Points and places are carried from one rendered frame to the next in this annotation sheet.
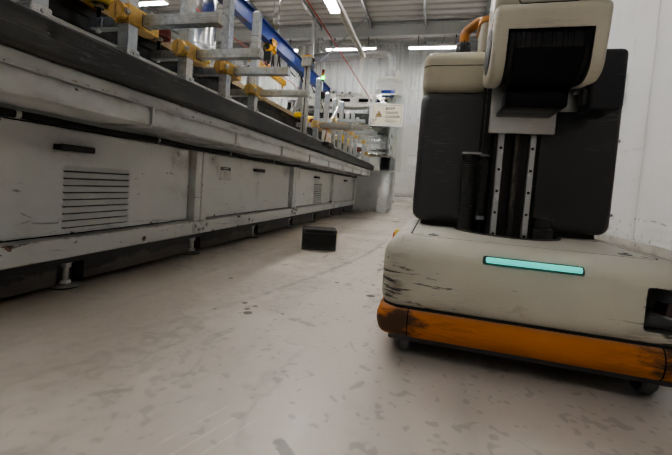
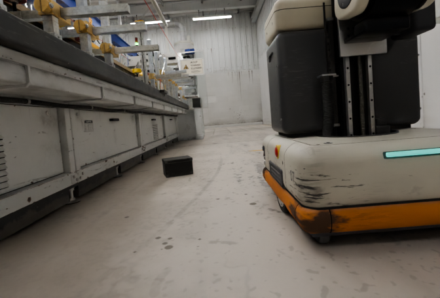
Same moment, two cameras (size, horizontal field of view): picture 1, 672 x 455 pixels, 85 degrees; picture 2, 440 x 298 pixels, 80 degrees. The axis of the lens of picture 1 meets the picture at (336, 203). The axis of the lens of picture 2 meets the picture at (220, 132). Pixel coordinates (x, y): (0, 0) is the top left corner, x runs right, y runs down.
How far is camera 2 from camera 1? 0.34 m
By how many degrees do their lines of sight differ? 15
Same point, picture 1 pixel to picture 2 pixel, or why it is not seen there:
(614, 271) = not seen: outside the picture
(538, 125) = (375, 47)
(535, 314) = (428, 190)
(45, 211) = not seen: outside the picture
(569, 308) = not seen: outside the picture
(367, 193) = (186, 126)
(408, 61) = (193, 29)
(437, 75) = (287, 16)
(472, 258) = (375, 156)
